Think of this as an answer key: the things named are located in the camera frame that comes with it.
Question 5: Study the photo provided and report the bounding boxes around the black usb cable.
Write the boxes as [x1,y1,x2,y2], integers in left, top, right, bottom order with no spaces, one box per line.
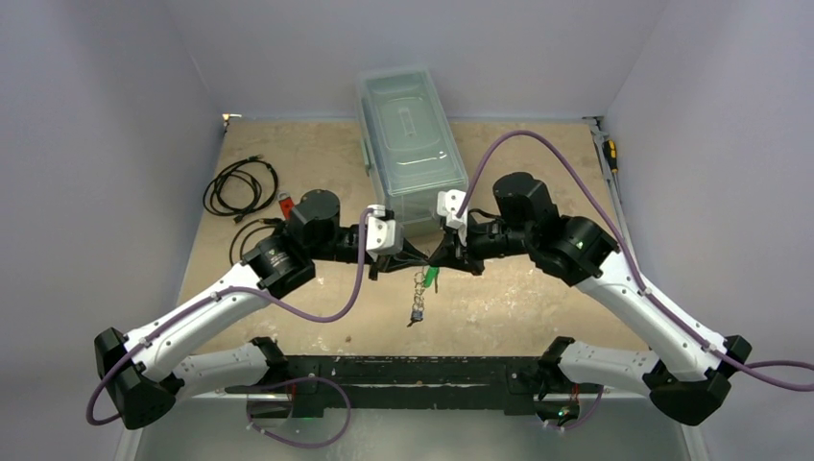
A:
[228,218,284,269]

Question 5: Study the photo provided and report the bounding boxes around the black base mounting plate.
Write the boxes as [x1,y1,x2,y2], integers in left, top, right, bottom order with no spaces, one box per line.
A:
[250,355,599,425]

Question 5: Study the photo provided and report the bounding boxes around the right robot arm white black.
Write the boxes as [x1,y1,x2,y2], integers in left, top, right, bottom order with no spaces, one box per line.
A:
[429,172,752,426]

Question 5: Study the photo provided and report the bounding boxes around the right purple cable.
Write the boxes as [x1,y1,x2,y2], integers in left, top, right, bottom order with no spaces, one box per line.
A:
[454,130,814,434]

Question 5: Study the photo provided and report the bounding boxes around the clear plastic storage box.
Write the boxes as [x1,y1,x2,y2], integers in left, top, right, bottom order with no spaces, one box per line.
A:
[356,65,468,237]

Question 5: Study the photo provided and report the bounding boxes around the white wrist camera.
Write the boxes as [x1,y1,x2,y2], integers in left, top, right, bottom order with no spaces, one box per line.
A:
[365,205,403,260]
[436,189,467,231]

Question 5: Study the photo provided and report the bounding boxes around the yellow black screwdriver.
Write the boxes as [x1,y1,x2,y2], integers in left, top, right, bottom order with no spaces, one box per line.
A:
[603,139,618,175]

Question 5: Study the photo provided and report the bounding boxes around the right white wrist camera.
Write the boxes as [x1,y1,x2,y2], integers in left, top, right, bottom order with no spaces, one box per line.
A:
[436,189,467,231]

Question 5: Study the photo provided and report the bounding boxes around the green capped key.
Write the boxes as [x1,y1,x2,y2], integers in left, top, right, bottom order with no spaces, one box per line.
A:
[422,266,440,293]

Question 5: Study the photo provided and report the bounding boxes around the metal key organizer plate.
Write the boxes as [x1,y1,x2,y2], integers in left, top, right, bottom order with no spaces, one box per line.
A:
[407,269,426,328]

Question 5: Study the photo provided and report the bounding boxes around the coiled black cable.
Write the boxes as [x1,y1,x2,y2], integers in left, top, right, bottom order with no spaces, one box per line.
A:
[203,156,279,219]

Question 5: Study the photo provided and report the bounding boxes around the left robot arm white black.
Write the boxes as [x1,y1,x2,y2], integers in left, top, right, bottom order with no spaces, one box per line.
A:
[84,189,427,429]

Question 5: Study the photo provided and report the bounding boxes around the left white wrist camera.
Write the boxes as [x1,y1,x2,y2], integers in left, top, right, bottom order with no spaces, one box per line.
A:
[365,205,403,260]

